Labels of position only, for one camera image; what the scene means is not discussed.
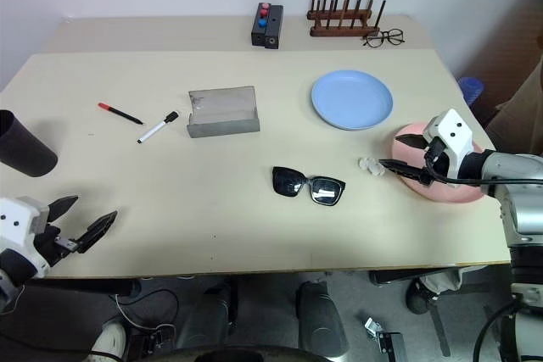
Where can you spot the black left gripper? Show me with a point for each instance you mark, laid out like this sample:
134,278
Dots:
52,245

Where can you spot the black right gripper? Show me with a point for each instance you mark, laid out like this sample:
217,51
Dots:
437,160

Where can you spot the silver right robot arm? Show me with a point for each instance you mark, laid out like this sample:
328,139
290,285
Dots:
507,165

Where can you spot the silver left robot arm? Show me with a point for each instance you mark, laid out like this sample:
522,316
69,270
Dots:
10,268

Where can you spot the crumpled white paper ball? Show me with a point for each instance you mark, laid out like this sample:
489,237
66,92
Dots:
372,167

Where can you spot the pink bowl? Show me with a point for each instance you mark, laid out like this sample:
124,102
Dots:
449,192

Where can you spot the black table crossbar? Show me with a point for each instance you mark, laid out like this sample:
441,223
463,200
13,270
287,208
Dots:
85,286
394,277

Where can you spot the light blue plate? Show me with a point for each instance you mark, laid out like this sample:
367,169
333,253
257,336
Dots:
352,99

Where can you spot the blue ribbed cylinder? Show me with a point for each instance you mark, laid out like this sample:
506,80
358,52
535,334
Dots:
471,90

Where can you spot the black cylindrical pen cup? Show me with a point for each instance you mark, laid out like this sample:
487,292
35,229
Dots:
21,146

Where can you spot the black sunglasses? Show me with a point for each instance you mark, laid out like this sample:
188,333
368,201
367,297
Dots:
307,186

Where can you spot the black pen with red cap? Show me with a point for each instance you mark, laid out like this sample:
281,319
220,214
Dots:
121,113

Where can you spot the white marker with black cap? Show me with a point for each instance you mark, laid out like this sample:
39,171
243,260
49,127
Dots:
156,128

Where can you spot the thin black-rimmed eyeglasses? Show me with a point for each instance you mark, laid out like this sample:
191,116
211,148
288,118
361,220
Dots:
384,37

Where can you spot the brown cardboard box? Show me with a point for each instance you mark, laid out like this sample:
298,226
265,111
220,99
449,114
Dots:
519,103

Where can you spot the white shoe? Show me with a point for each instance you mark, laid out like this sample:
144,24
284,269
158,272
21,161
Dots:
110,338

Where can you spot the black and beige shoe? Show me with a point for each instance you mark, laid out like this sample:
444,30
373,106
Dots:
432,290

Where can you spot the brown wooden peg rack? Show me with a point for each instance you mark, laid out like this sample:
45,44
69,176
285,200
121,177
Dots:
343,25

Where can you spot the dark rounded robot leg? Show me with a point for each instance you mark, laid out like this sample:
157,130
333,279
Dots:
212,319
320,319

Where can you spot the small metal caster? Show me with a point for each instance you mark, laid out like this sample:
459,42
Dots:
373,327

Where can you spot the grey open glasses case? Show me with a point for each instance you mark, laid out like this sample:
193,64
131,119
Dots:
222,114

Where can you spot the dark rounded rim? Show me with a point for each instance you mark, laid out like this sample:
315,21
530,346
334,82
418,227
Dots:
203,355

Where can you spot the black box with round holes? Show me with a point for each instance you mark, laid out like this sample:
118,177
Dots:
274,25

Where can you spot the black box with coloured buttons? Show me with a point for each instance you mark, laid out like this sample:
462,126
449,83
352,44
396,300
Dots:
258,33

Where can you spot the blue button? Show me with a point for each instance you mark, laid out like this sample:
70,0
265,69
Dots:
262,22

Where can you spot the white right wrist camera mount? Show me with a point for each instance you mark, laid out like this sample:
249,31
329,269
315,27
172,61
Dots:
451,133

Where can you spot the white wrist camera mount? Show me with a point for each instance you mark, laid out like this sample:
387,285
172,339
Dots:
17,226
451,133

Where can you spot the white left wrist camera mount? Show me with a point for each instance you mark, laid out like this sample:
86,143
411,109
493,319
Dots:
17,226

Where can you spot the black metal bracket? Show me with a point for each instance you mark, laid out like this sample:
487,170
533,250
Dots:
392,347

